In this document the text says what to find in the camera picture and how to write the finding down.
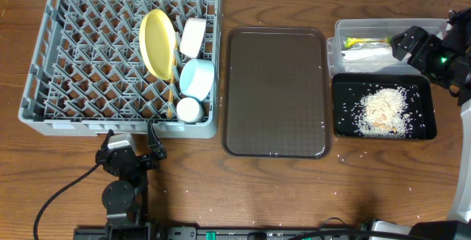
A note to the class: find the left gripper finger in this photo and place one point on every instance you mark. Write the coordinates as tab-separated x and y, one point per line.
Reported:
153	142
104	146

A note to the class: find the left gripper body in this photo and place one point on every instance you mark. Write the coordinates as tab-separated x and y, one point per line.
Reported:
135	160

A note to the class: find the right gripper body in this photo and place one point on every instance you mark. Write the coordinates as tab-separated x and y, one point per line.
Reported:
431	58

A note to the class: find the white cup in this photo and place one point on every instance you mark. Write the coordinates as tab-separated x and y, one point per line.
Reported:
189	111

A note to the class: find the wooden chopstick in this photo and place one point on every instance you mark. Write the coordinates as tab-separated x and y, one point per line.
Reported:
173	67
170	100

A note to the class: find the white paper napkin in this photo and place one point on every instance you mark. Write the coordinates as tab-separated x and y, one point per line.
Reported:
367	53

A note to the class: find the light blue bowl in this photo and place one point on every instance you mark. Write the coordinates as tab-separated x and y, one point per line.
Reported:
196	79

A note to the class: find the green snack wrapper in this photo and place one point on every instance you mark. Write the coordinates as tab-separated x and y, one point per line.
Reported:
357	42

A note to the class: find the yellow plate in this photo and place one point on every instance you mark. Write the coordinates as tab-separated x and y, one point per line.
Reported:
157	41

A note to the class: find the white bowl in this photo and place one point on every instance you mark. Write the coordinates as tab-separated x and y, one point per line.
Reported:
192	37

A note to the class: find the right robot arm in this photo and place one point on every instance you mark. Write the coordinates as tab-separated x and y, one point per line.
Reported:
445	62

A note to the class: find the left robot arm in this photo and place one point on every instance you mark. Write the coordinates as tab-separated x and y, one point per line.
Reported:
126	199

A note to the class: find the grey dishwasher rack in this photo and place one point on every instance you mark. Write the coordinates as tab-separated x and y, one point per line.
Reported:
87	75

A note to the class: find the black waste tray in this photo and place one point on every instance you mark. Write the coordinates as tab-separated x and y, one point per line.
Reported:
342	81

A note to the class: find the clear plastic bin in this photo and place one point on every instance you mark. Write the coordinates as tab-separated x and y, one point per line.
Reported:
376	28

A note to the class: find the rice pile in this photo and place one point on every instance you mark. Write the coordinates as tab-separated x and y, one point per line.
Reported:
382	111

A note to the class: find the dark brown serving tray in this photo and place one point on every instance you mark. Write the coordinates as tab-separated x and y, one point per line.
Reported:
277	94

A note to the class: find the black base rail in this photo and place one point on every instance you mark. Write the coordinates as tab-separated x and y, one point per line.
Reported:
189	233

